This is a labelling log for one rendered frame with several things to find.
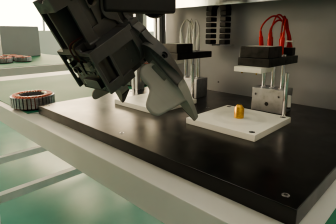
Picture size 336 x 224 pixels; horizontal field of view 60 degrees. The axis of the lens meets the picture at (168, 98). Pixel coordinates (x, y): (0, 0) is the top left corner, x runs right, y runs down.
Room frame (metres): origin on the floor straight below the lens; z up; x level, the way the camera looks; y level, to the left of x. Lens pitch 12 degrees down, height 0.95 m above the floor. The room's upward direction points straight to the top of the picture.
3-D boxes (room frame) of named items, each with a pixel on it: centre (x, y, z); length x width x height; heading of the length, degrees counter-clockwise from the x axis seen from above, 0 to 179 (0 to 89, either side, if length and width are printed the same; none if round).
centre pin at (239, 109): (0.56, -0.14, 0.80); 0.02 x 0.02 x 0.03
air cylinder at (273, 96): (0.67, -0.24, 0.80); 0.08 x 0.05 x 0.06; 46
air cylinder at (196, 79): (0.83, -0.07, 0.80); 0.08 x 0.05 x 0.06; 46
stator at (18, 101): (0.78, 0.37, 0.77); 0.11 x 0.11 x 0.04
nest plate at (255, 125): (0.56, -0.14, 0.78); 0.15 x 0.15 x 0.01; 46
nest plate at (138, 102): (0.73, 0.03, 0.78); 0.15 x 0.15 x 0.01; 46
